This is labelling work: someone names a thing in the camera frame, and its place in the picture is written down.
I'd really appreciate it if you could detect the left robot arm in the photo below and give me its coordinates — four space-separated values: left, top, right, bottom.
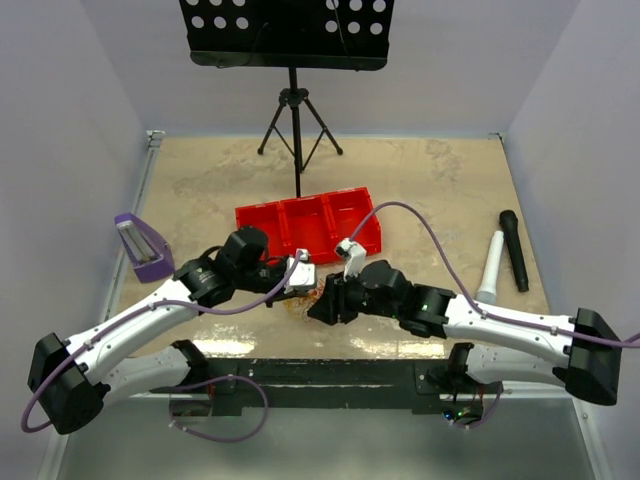
21 227 317 435

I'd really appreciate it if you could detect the purple metronome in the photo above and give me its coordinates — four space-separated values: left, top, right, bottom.
114 212 175 284

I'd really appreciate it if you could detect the white microphone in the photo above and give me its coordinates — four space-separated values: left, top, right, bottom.
475 230 504 305

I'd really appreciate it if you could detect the yellow thin cable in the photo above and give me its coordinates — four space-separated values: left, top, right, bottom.
282 294 321 322

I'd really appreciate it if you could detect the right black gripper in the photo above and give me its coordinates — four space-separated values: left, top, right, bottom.
308 267 401 325

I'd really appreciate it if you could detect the black microphone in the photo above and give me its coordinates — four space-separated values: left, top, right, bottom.
499 210 529 293

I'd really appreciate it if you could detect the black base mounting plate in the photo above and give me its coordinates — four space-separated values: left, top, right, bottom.
167 356 504 417

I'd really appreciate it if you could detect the orange thin cable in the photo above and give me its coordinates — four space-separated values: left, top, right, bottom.
282 282 329 321

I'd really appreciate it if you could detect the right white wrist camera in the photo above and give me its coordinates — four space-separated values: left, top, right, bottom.
335 238 367 279

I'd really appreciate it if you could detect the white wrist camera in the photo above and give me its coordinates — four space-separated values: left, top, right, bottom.
284 249 317 296
335 238 367 279

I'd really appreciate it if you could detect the red three-compartment bin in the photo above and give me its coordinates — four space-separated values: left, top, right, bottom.
235 187 373 265

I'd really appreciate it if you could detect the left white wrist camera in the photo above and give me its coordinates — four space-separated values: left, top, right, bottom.
284 249 317 296

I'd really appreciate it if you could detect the black music stand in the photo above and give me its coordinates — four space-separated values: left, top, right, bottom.
180 0 395 176

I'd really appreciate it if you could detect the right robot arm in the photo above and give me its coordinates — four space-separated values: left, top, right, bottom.
308 260 622 406

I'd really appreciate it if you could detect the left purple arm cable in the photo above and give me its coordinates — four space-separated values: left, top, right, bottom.
19 249 272 443

